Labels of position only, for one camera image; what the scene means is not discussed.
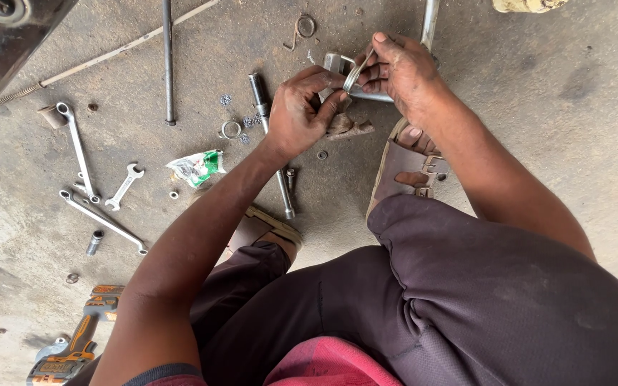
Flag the person's right hand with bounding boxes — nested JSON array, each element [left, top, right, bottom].
[[354, 31, 447, 121]]

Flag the person's left hand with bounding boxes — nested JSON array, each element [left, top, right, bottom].
[[265, 65, 350, 161]]

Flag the steel bearing race ring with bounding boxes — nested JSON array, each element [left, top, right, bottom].
[[342, 49, 377, 95]]

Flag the steel axle shaft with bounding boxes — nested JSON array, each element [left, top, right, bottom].
[[248, 73, 297, 221]]

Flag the dirty brown rag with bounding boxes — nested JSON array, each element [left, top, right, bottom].
[[322, 96, 376, 142]]

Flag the brown right sandal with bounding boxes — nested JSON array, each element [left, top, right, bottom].
[[365, 117, 450, 222]]

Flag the brown sandal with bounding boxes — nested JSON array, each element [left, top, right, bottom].
[[365, 117, 450, 222], [188, 188, 305, 259]]

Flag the rusty coil spring with hook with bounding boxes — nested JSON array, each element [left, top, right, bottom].
[[283, 14, 317, 52]]

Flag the green and white plastic packet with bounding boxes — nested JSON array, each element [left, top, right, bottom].
[[165, 149, 227, 189]]

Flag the brown left sandal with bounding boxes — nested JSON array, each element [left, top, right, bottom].
[[188, 188, 305, 259]]

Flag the long dark steel rod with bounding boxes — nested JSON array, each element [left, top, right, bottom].
[[161, 0, 177, 127]]

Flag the tan dusty object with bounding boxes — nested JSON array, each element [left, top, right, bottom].
[[491, 0, 570, 14]]

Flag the small combination wrench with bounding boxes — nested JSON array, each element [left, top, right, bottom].
[[104, 162, 146, 212]]

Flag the thin rod with spring end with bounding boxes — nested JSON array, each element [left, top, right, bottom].
[[0, 0, 220, 106]]

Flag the dark purple shorts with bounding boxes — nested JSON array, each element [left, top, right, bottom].
[[68, 194, 618, 386]]

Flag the steel socket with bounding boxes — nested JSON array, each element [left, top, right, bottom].
[[85, 230, 105, 257]]

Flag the brown rubber bushing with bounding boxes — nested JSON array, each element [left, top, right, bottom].
[[38, 104, 69, 130]]

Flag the red shirt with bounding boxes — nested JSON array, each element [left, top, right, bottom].
[[124, 336, 405, 386]]

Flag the dark vehicle body part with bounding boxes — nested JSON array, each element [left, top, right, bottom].
[[0, 0, 80, 141]]

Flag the orange and grey impact driver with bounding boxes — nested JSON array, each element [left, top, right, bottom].
[[26, 284, 126, 386]]

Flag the grey metal cover piece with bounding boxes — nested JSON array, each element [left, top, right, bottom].
[[34, 336, 72, 363]]

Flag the chrome tube bracket frame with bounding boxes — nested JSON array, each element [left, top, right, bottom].
[[323, 0, 442, 104]]

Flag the long offset ring spanner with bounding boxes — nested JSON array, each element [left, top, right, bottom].
[[59, 189, 149, 256]]

